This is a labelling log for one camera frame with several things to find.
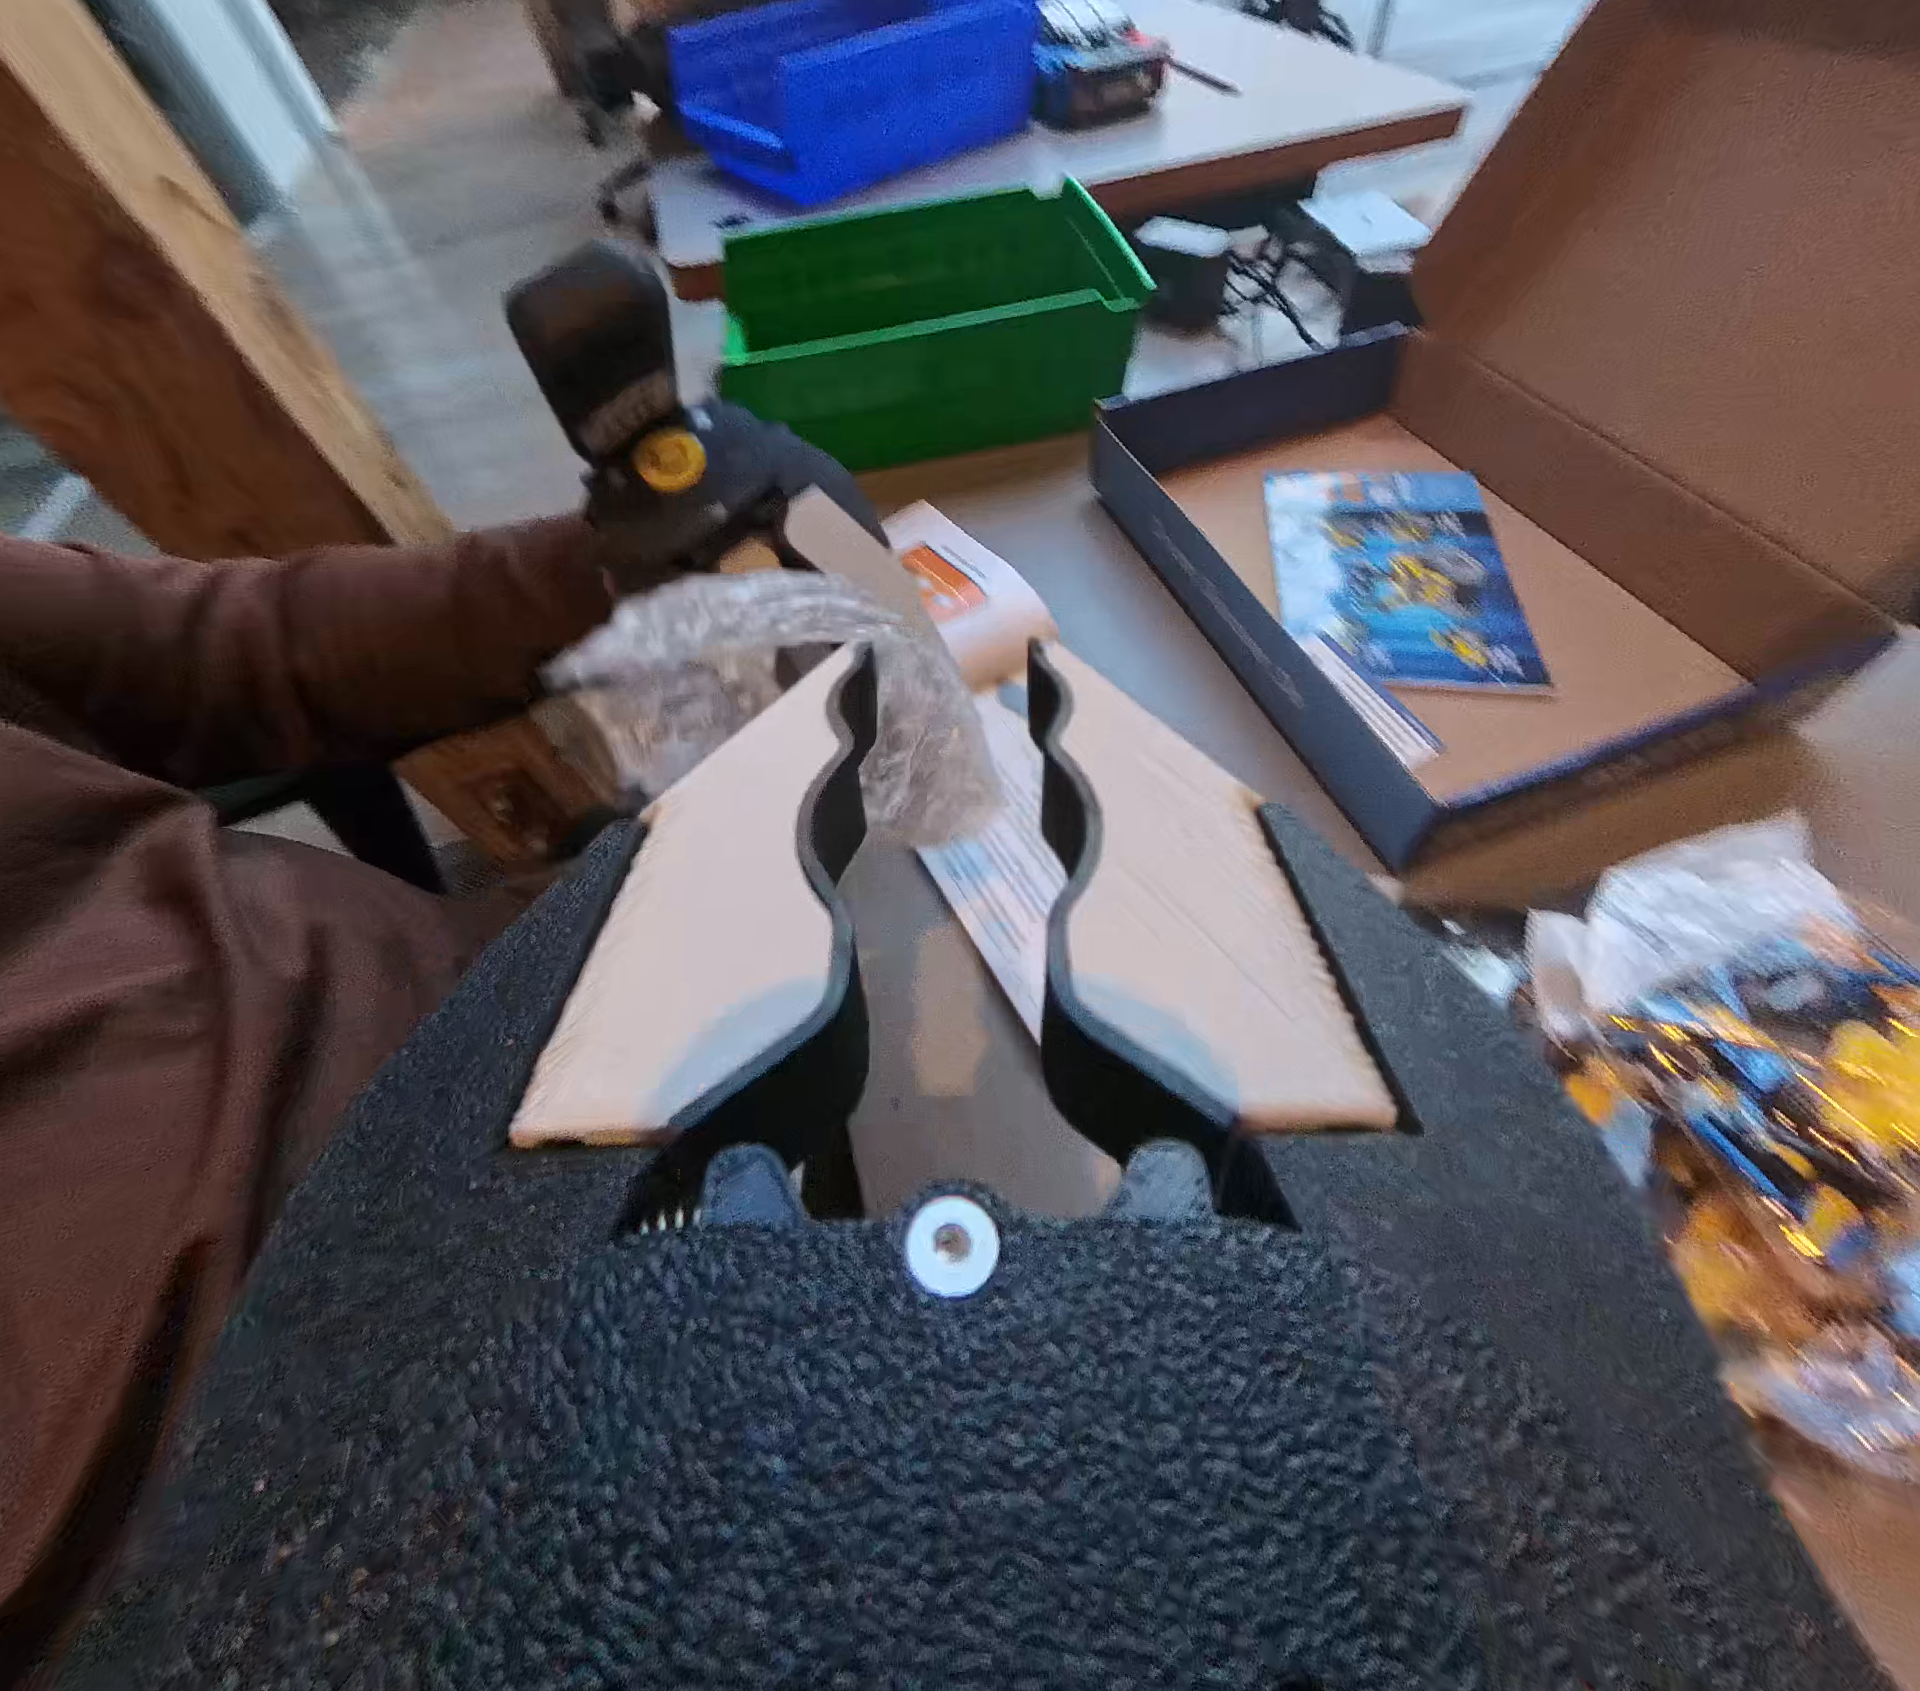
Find white flat adapter box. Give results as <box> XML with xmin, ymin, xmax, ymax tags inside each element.
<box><xmin>1296</xmin><ymin>192</ymin><xmax>1431</xmax><ymax>260</ymax></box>

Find blue-cover instruction booklet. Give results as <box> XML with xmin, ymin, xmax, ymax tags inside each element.
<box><xmin>876</xmin><ymin>502</ymin><xmax>1082</xmax><ymax>1047</ymax></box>

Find clear bag grey tracks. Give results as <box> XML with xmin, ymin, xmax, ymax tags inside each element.
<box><xmin>541</xmin><ymin>570</ymin><xmax>1005</xmax><ymax>846</ymax></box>

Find background work table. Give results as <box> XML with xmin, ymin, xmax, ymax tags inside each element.
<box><xmin>652</xmin><ymin>0</ymin><xmax>1473</xmax><ymax>302</ymax></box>

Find blue plastic bin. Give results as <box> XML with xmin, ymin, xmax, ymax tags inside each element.
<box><xmin>764</xmin><ymin>0</ymin><xmax>1045</xmax><ymax>208</ymax></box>
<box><xmin>667</xmin><ymin>12</ymin><xmax>799</xmax><ymax>182</ymax></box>

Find blue cardboard box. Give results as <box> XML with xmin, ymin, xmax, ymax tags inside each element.
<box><xmin>1090</xmin><ymin>0</ymin><xmax>1920</xmax><ymax>878</ymax></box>

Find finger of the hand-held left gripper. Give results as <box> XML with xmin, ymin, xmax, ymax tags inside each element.
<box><xmin>780</xmin><ymin>486</ymin><xmax>938</xmax><ymax>632</ymax></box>

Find person's left forearm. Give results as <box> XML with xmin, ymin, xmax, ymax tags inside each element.
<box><xmin>0</xmin><ymin>514</ymin><xmax>618</xmax><ymax>796</ymax></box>

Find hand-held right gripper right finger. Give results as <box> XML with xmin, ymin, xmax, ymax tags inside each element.
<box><xmin>1027</xmin><ymin>642</ymin><xmax>1400</xmax><ymax>1177</ymax></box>

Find clear bag yellow blue parts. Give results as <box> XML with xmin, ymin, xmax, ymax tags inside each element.
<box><xmin>1523</xmin><ymin>822</ymin><xmax>1920</xmax><ymax>1483</ymax></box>

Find small black box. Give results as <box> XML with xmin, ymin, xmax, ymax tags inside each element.
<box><xmin>1334</xmin><ymin>254</ymin><xmax>1422</xmax><ymax>338</ymax></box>

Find black electronic device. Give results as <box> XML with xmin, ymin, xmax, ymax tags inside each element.
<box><xmin>1134</xmin><ymin>218</ymin><xmax>1237</xmax><ymax>332</ymax></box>

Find grey desk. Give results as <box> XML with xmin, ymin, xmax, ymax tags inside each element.
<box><xmin>840</xmin><ymin>432</ymin><xmax>1920</xmax><ymax>1663</ymax></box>

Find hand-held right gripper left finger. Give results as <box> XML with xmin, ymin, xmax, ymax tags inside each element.
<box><xmin>511</xmin><ymin>642</ymin><xmax>882</xmax><ymax>1153</ymax></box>

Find thin blue printed leaflet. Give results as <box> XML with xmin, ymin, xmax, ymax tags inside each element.
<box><xmin>1264</xmin><ymin>468</ymin><xmax>1555</xmax><ymax>696</ymax></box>

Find black cable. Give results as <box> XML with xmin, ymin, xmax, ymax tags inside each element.
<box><xmin>1230</xmin><ymin>222</ymin><xmax>1341</xmax><ymax>354</ymax></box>

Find blue black tool battery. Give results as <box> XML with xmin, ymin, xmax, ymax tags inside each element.
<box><xmin>1034</xmin><ymin>0</ymin><xmax>1170</xmax><ymax>130</ymax></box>

